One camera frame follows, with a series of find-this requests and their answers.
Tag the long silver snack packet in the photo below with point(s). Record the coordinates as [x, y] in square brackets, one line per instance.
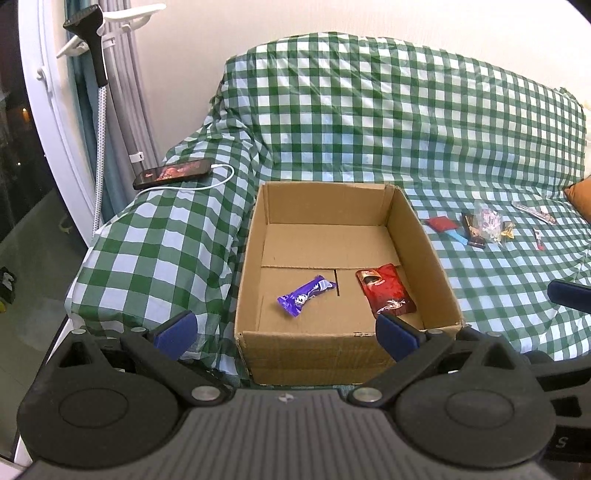
[533, 213]

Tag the small red white snack packet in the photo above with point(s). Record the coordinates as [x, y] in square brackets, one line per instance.
[539, 240]

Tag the green white checked cloth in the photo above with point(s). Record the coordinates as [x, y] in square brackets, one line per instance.
[369, 115]

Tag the dark chocolate bar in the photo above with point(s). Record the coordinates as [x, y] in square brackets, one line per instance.
[469, 224]

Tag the large red snack packet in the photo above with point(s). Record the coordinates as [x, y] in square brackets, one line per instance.
[388, 288]

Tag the purple snack packet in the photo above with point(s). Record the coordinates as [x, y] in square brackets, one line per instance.
[302, 295]

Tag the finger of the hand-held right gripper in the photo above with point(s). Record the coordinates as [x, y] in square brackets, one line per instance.
[569, 293]

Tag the clear pink candy bag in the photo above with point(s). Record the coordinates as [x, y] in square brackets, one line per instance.
[489, 221]

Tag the small dark snack packet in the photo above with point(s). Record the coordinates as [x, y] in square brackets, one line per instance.
[476, 244]

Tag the white plastic hanger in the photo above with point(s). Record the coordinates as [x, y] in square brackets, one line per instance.
[134, 13]

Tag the grey curtain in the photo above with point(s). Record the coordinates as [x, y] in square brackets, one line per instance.
[127, 92]

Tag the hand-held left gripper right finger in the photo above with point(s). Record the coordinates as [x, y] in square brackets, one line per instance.
[397, 335]

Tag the orange cushion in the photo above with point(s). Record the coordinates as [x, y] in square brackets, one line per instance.
[581, 196]

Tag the white curtain clip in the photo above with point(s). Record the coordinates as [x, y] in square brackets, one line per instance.
[136, 157]

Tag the blue snack strip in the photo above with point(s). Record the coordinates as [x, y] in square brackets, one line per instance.
[458, 237]

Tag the white window frame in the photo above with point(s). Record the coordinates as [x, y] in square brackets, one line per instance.
[55, 138]

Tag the teal curtain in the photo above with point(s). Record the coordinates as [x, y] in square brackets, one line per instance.
[83, 106]

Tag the gold wrapped candy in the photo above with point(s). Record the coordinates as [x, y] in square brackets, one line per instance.
[507, 231]

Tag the brown cardboard box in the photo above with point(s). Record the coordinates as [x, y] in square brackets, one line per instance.
[323, 355]

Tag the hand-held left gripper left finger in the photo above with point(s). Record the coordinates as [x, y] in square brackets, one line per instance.
[175, 331]

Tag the black smartphone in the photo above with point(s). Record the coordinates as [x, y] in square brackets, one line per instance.
[171, 173]

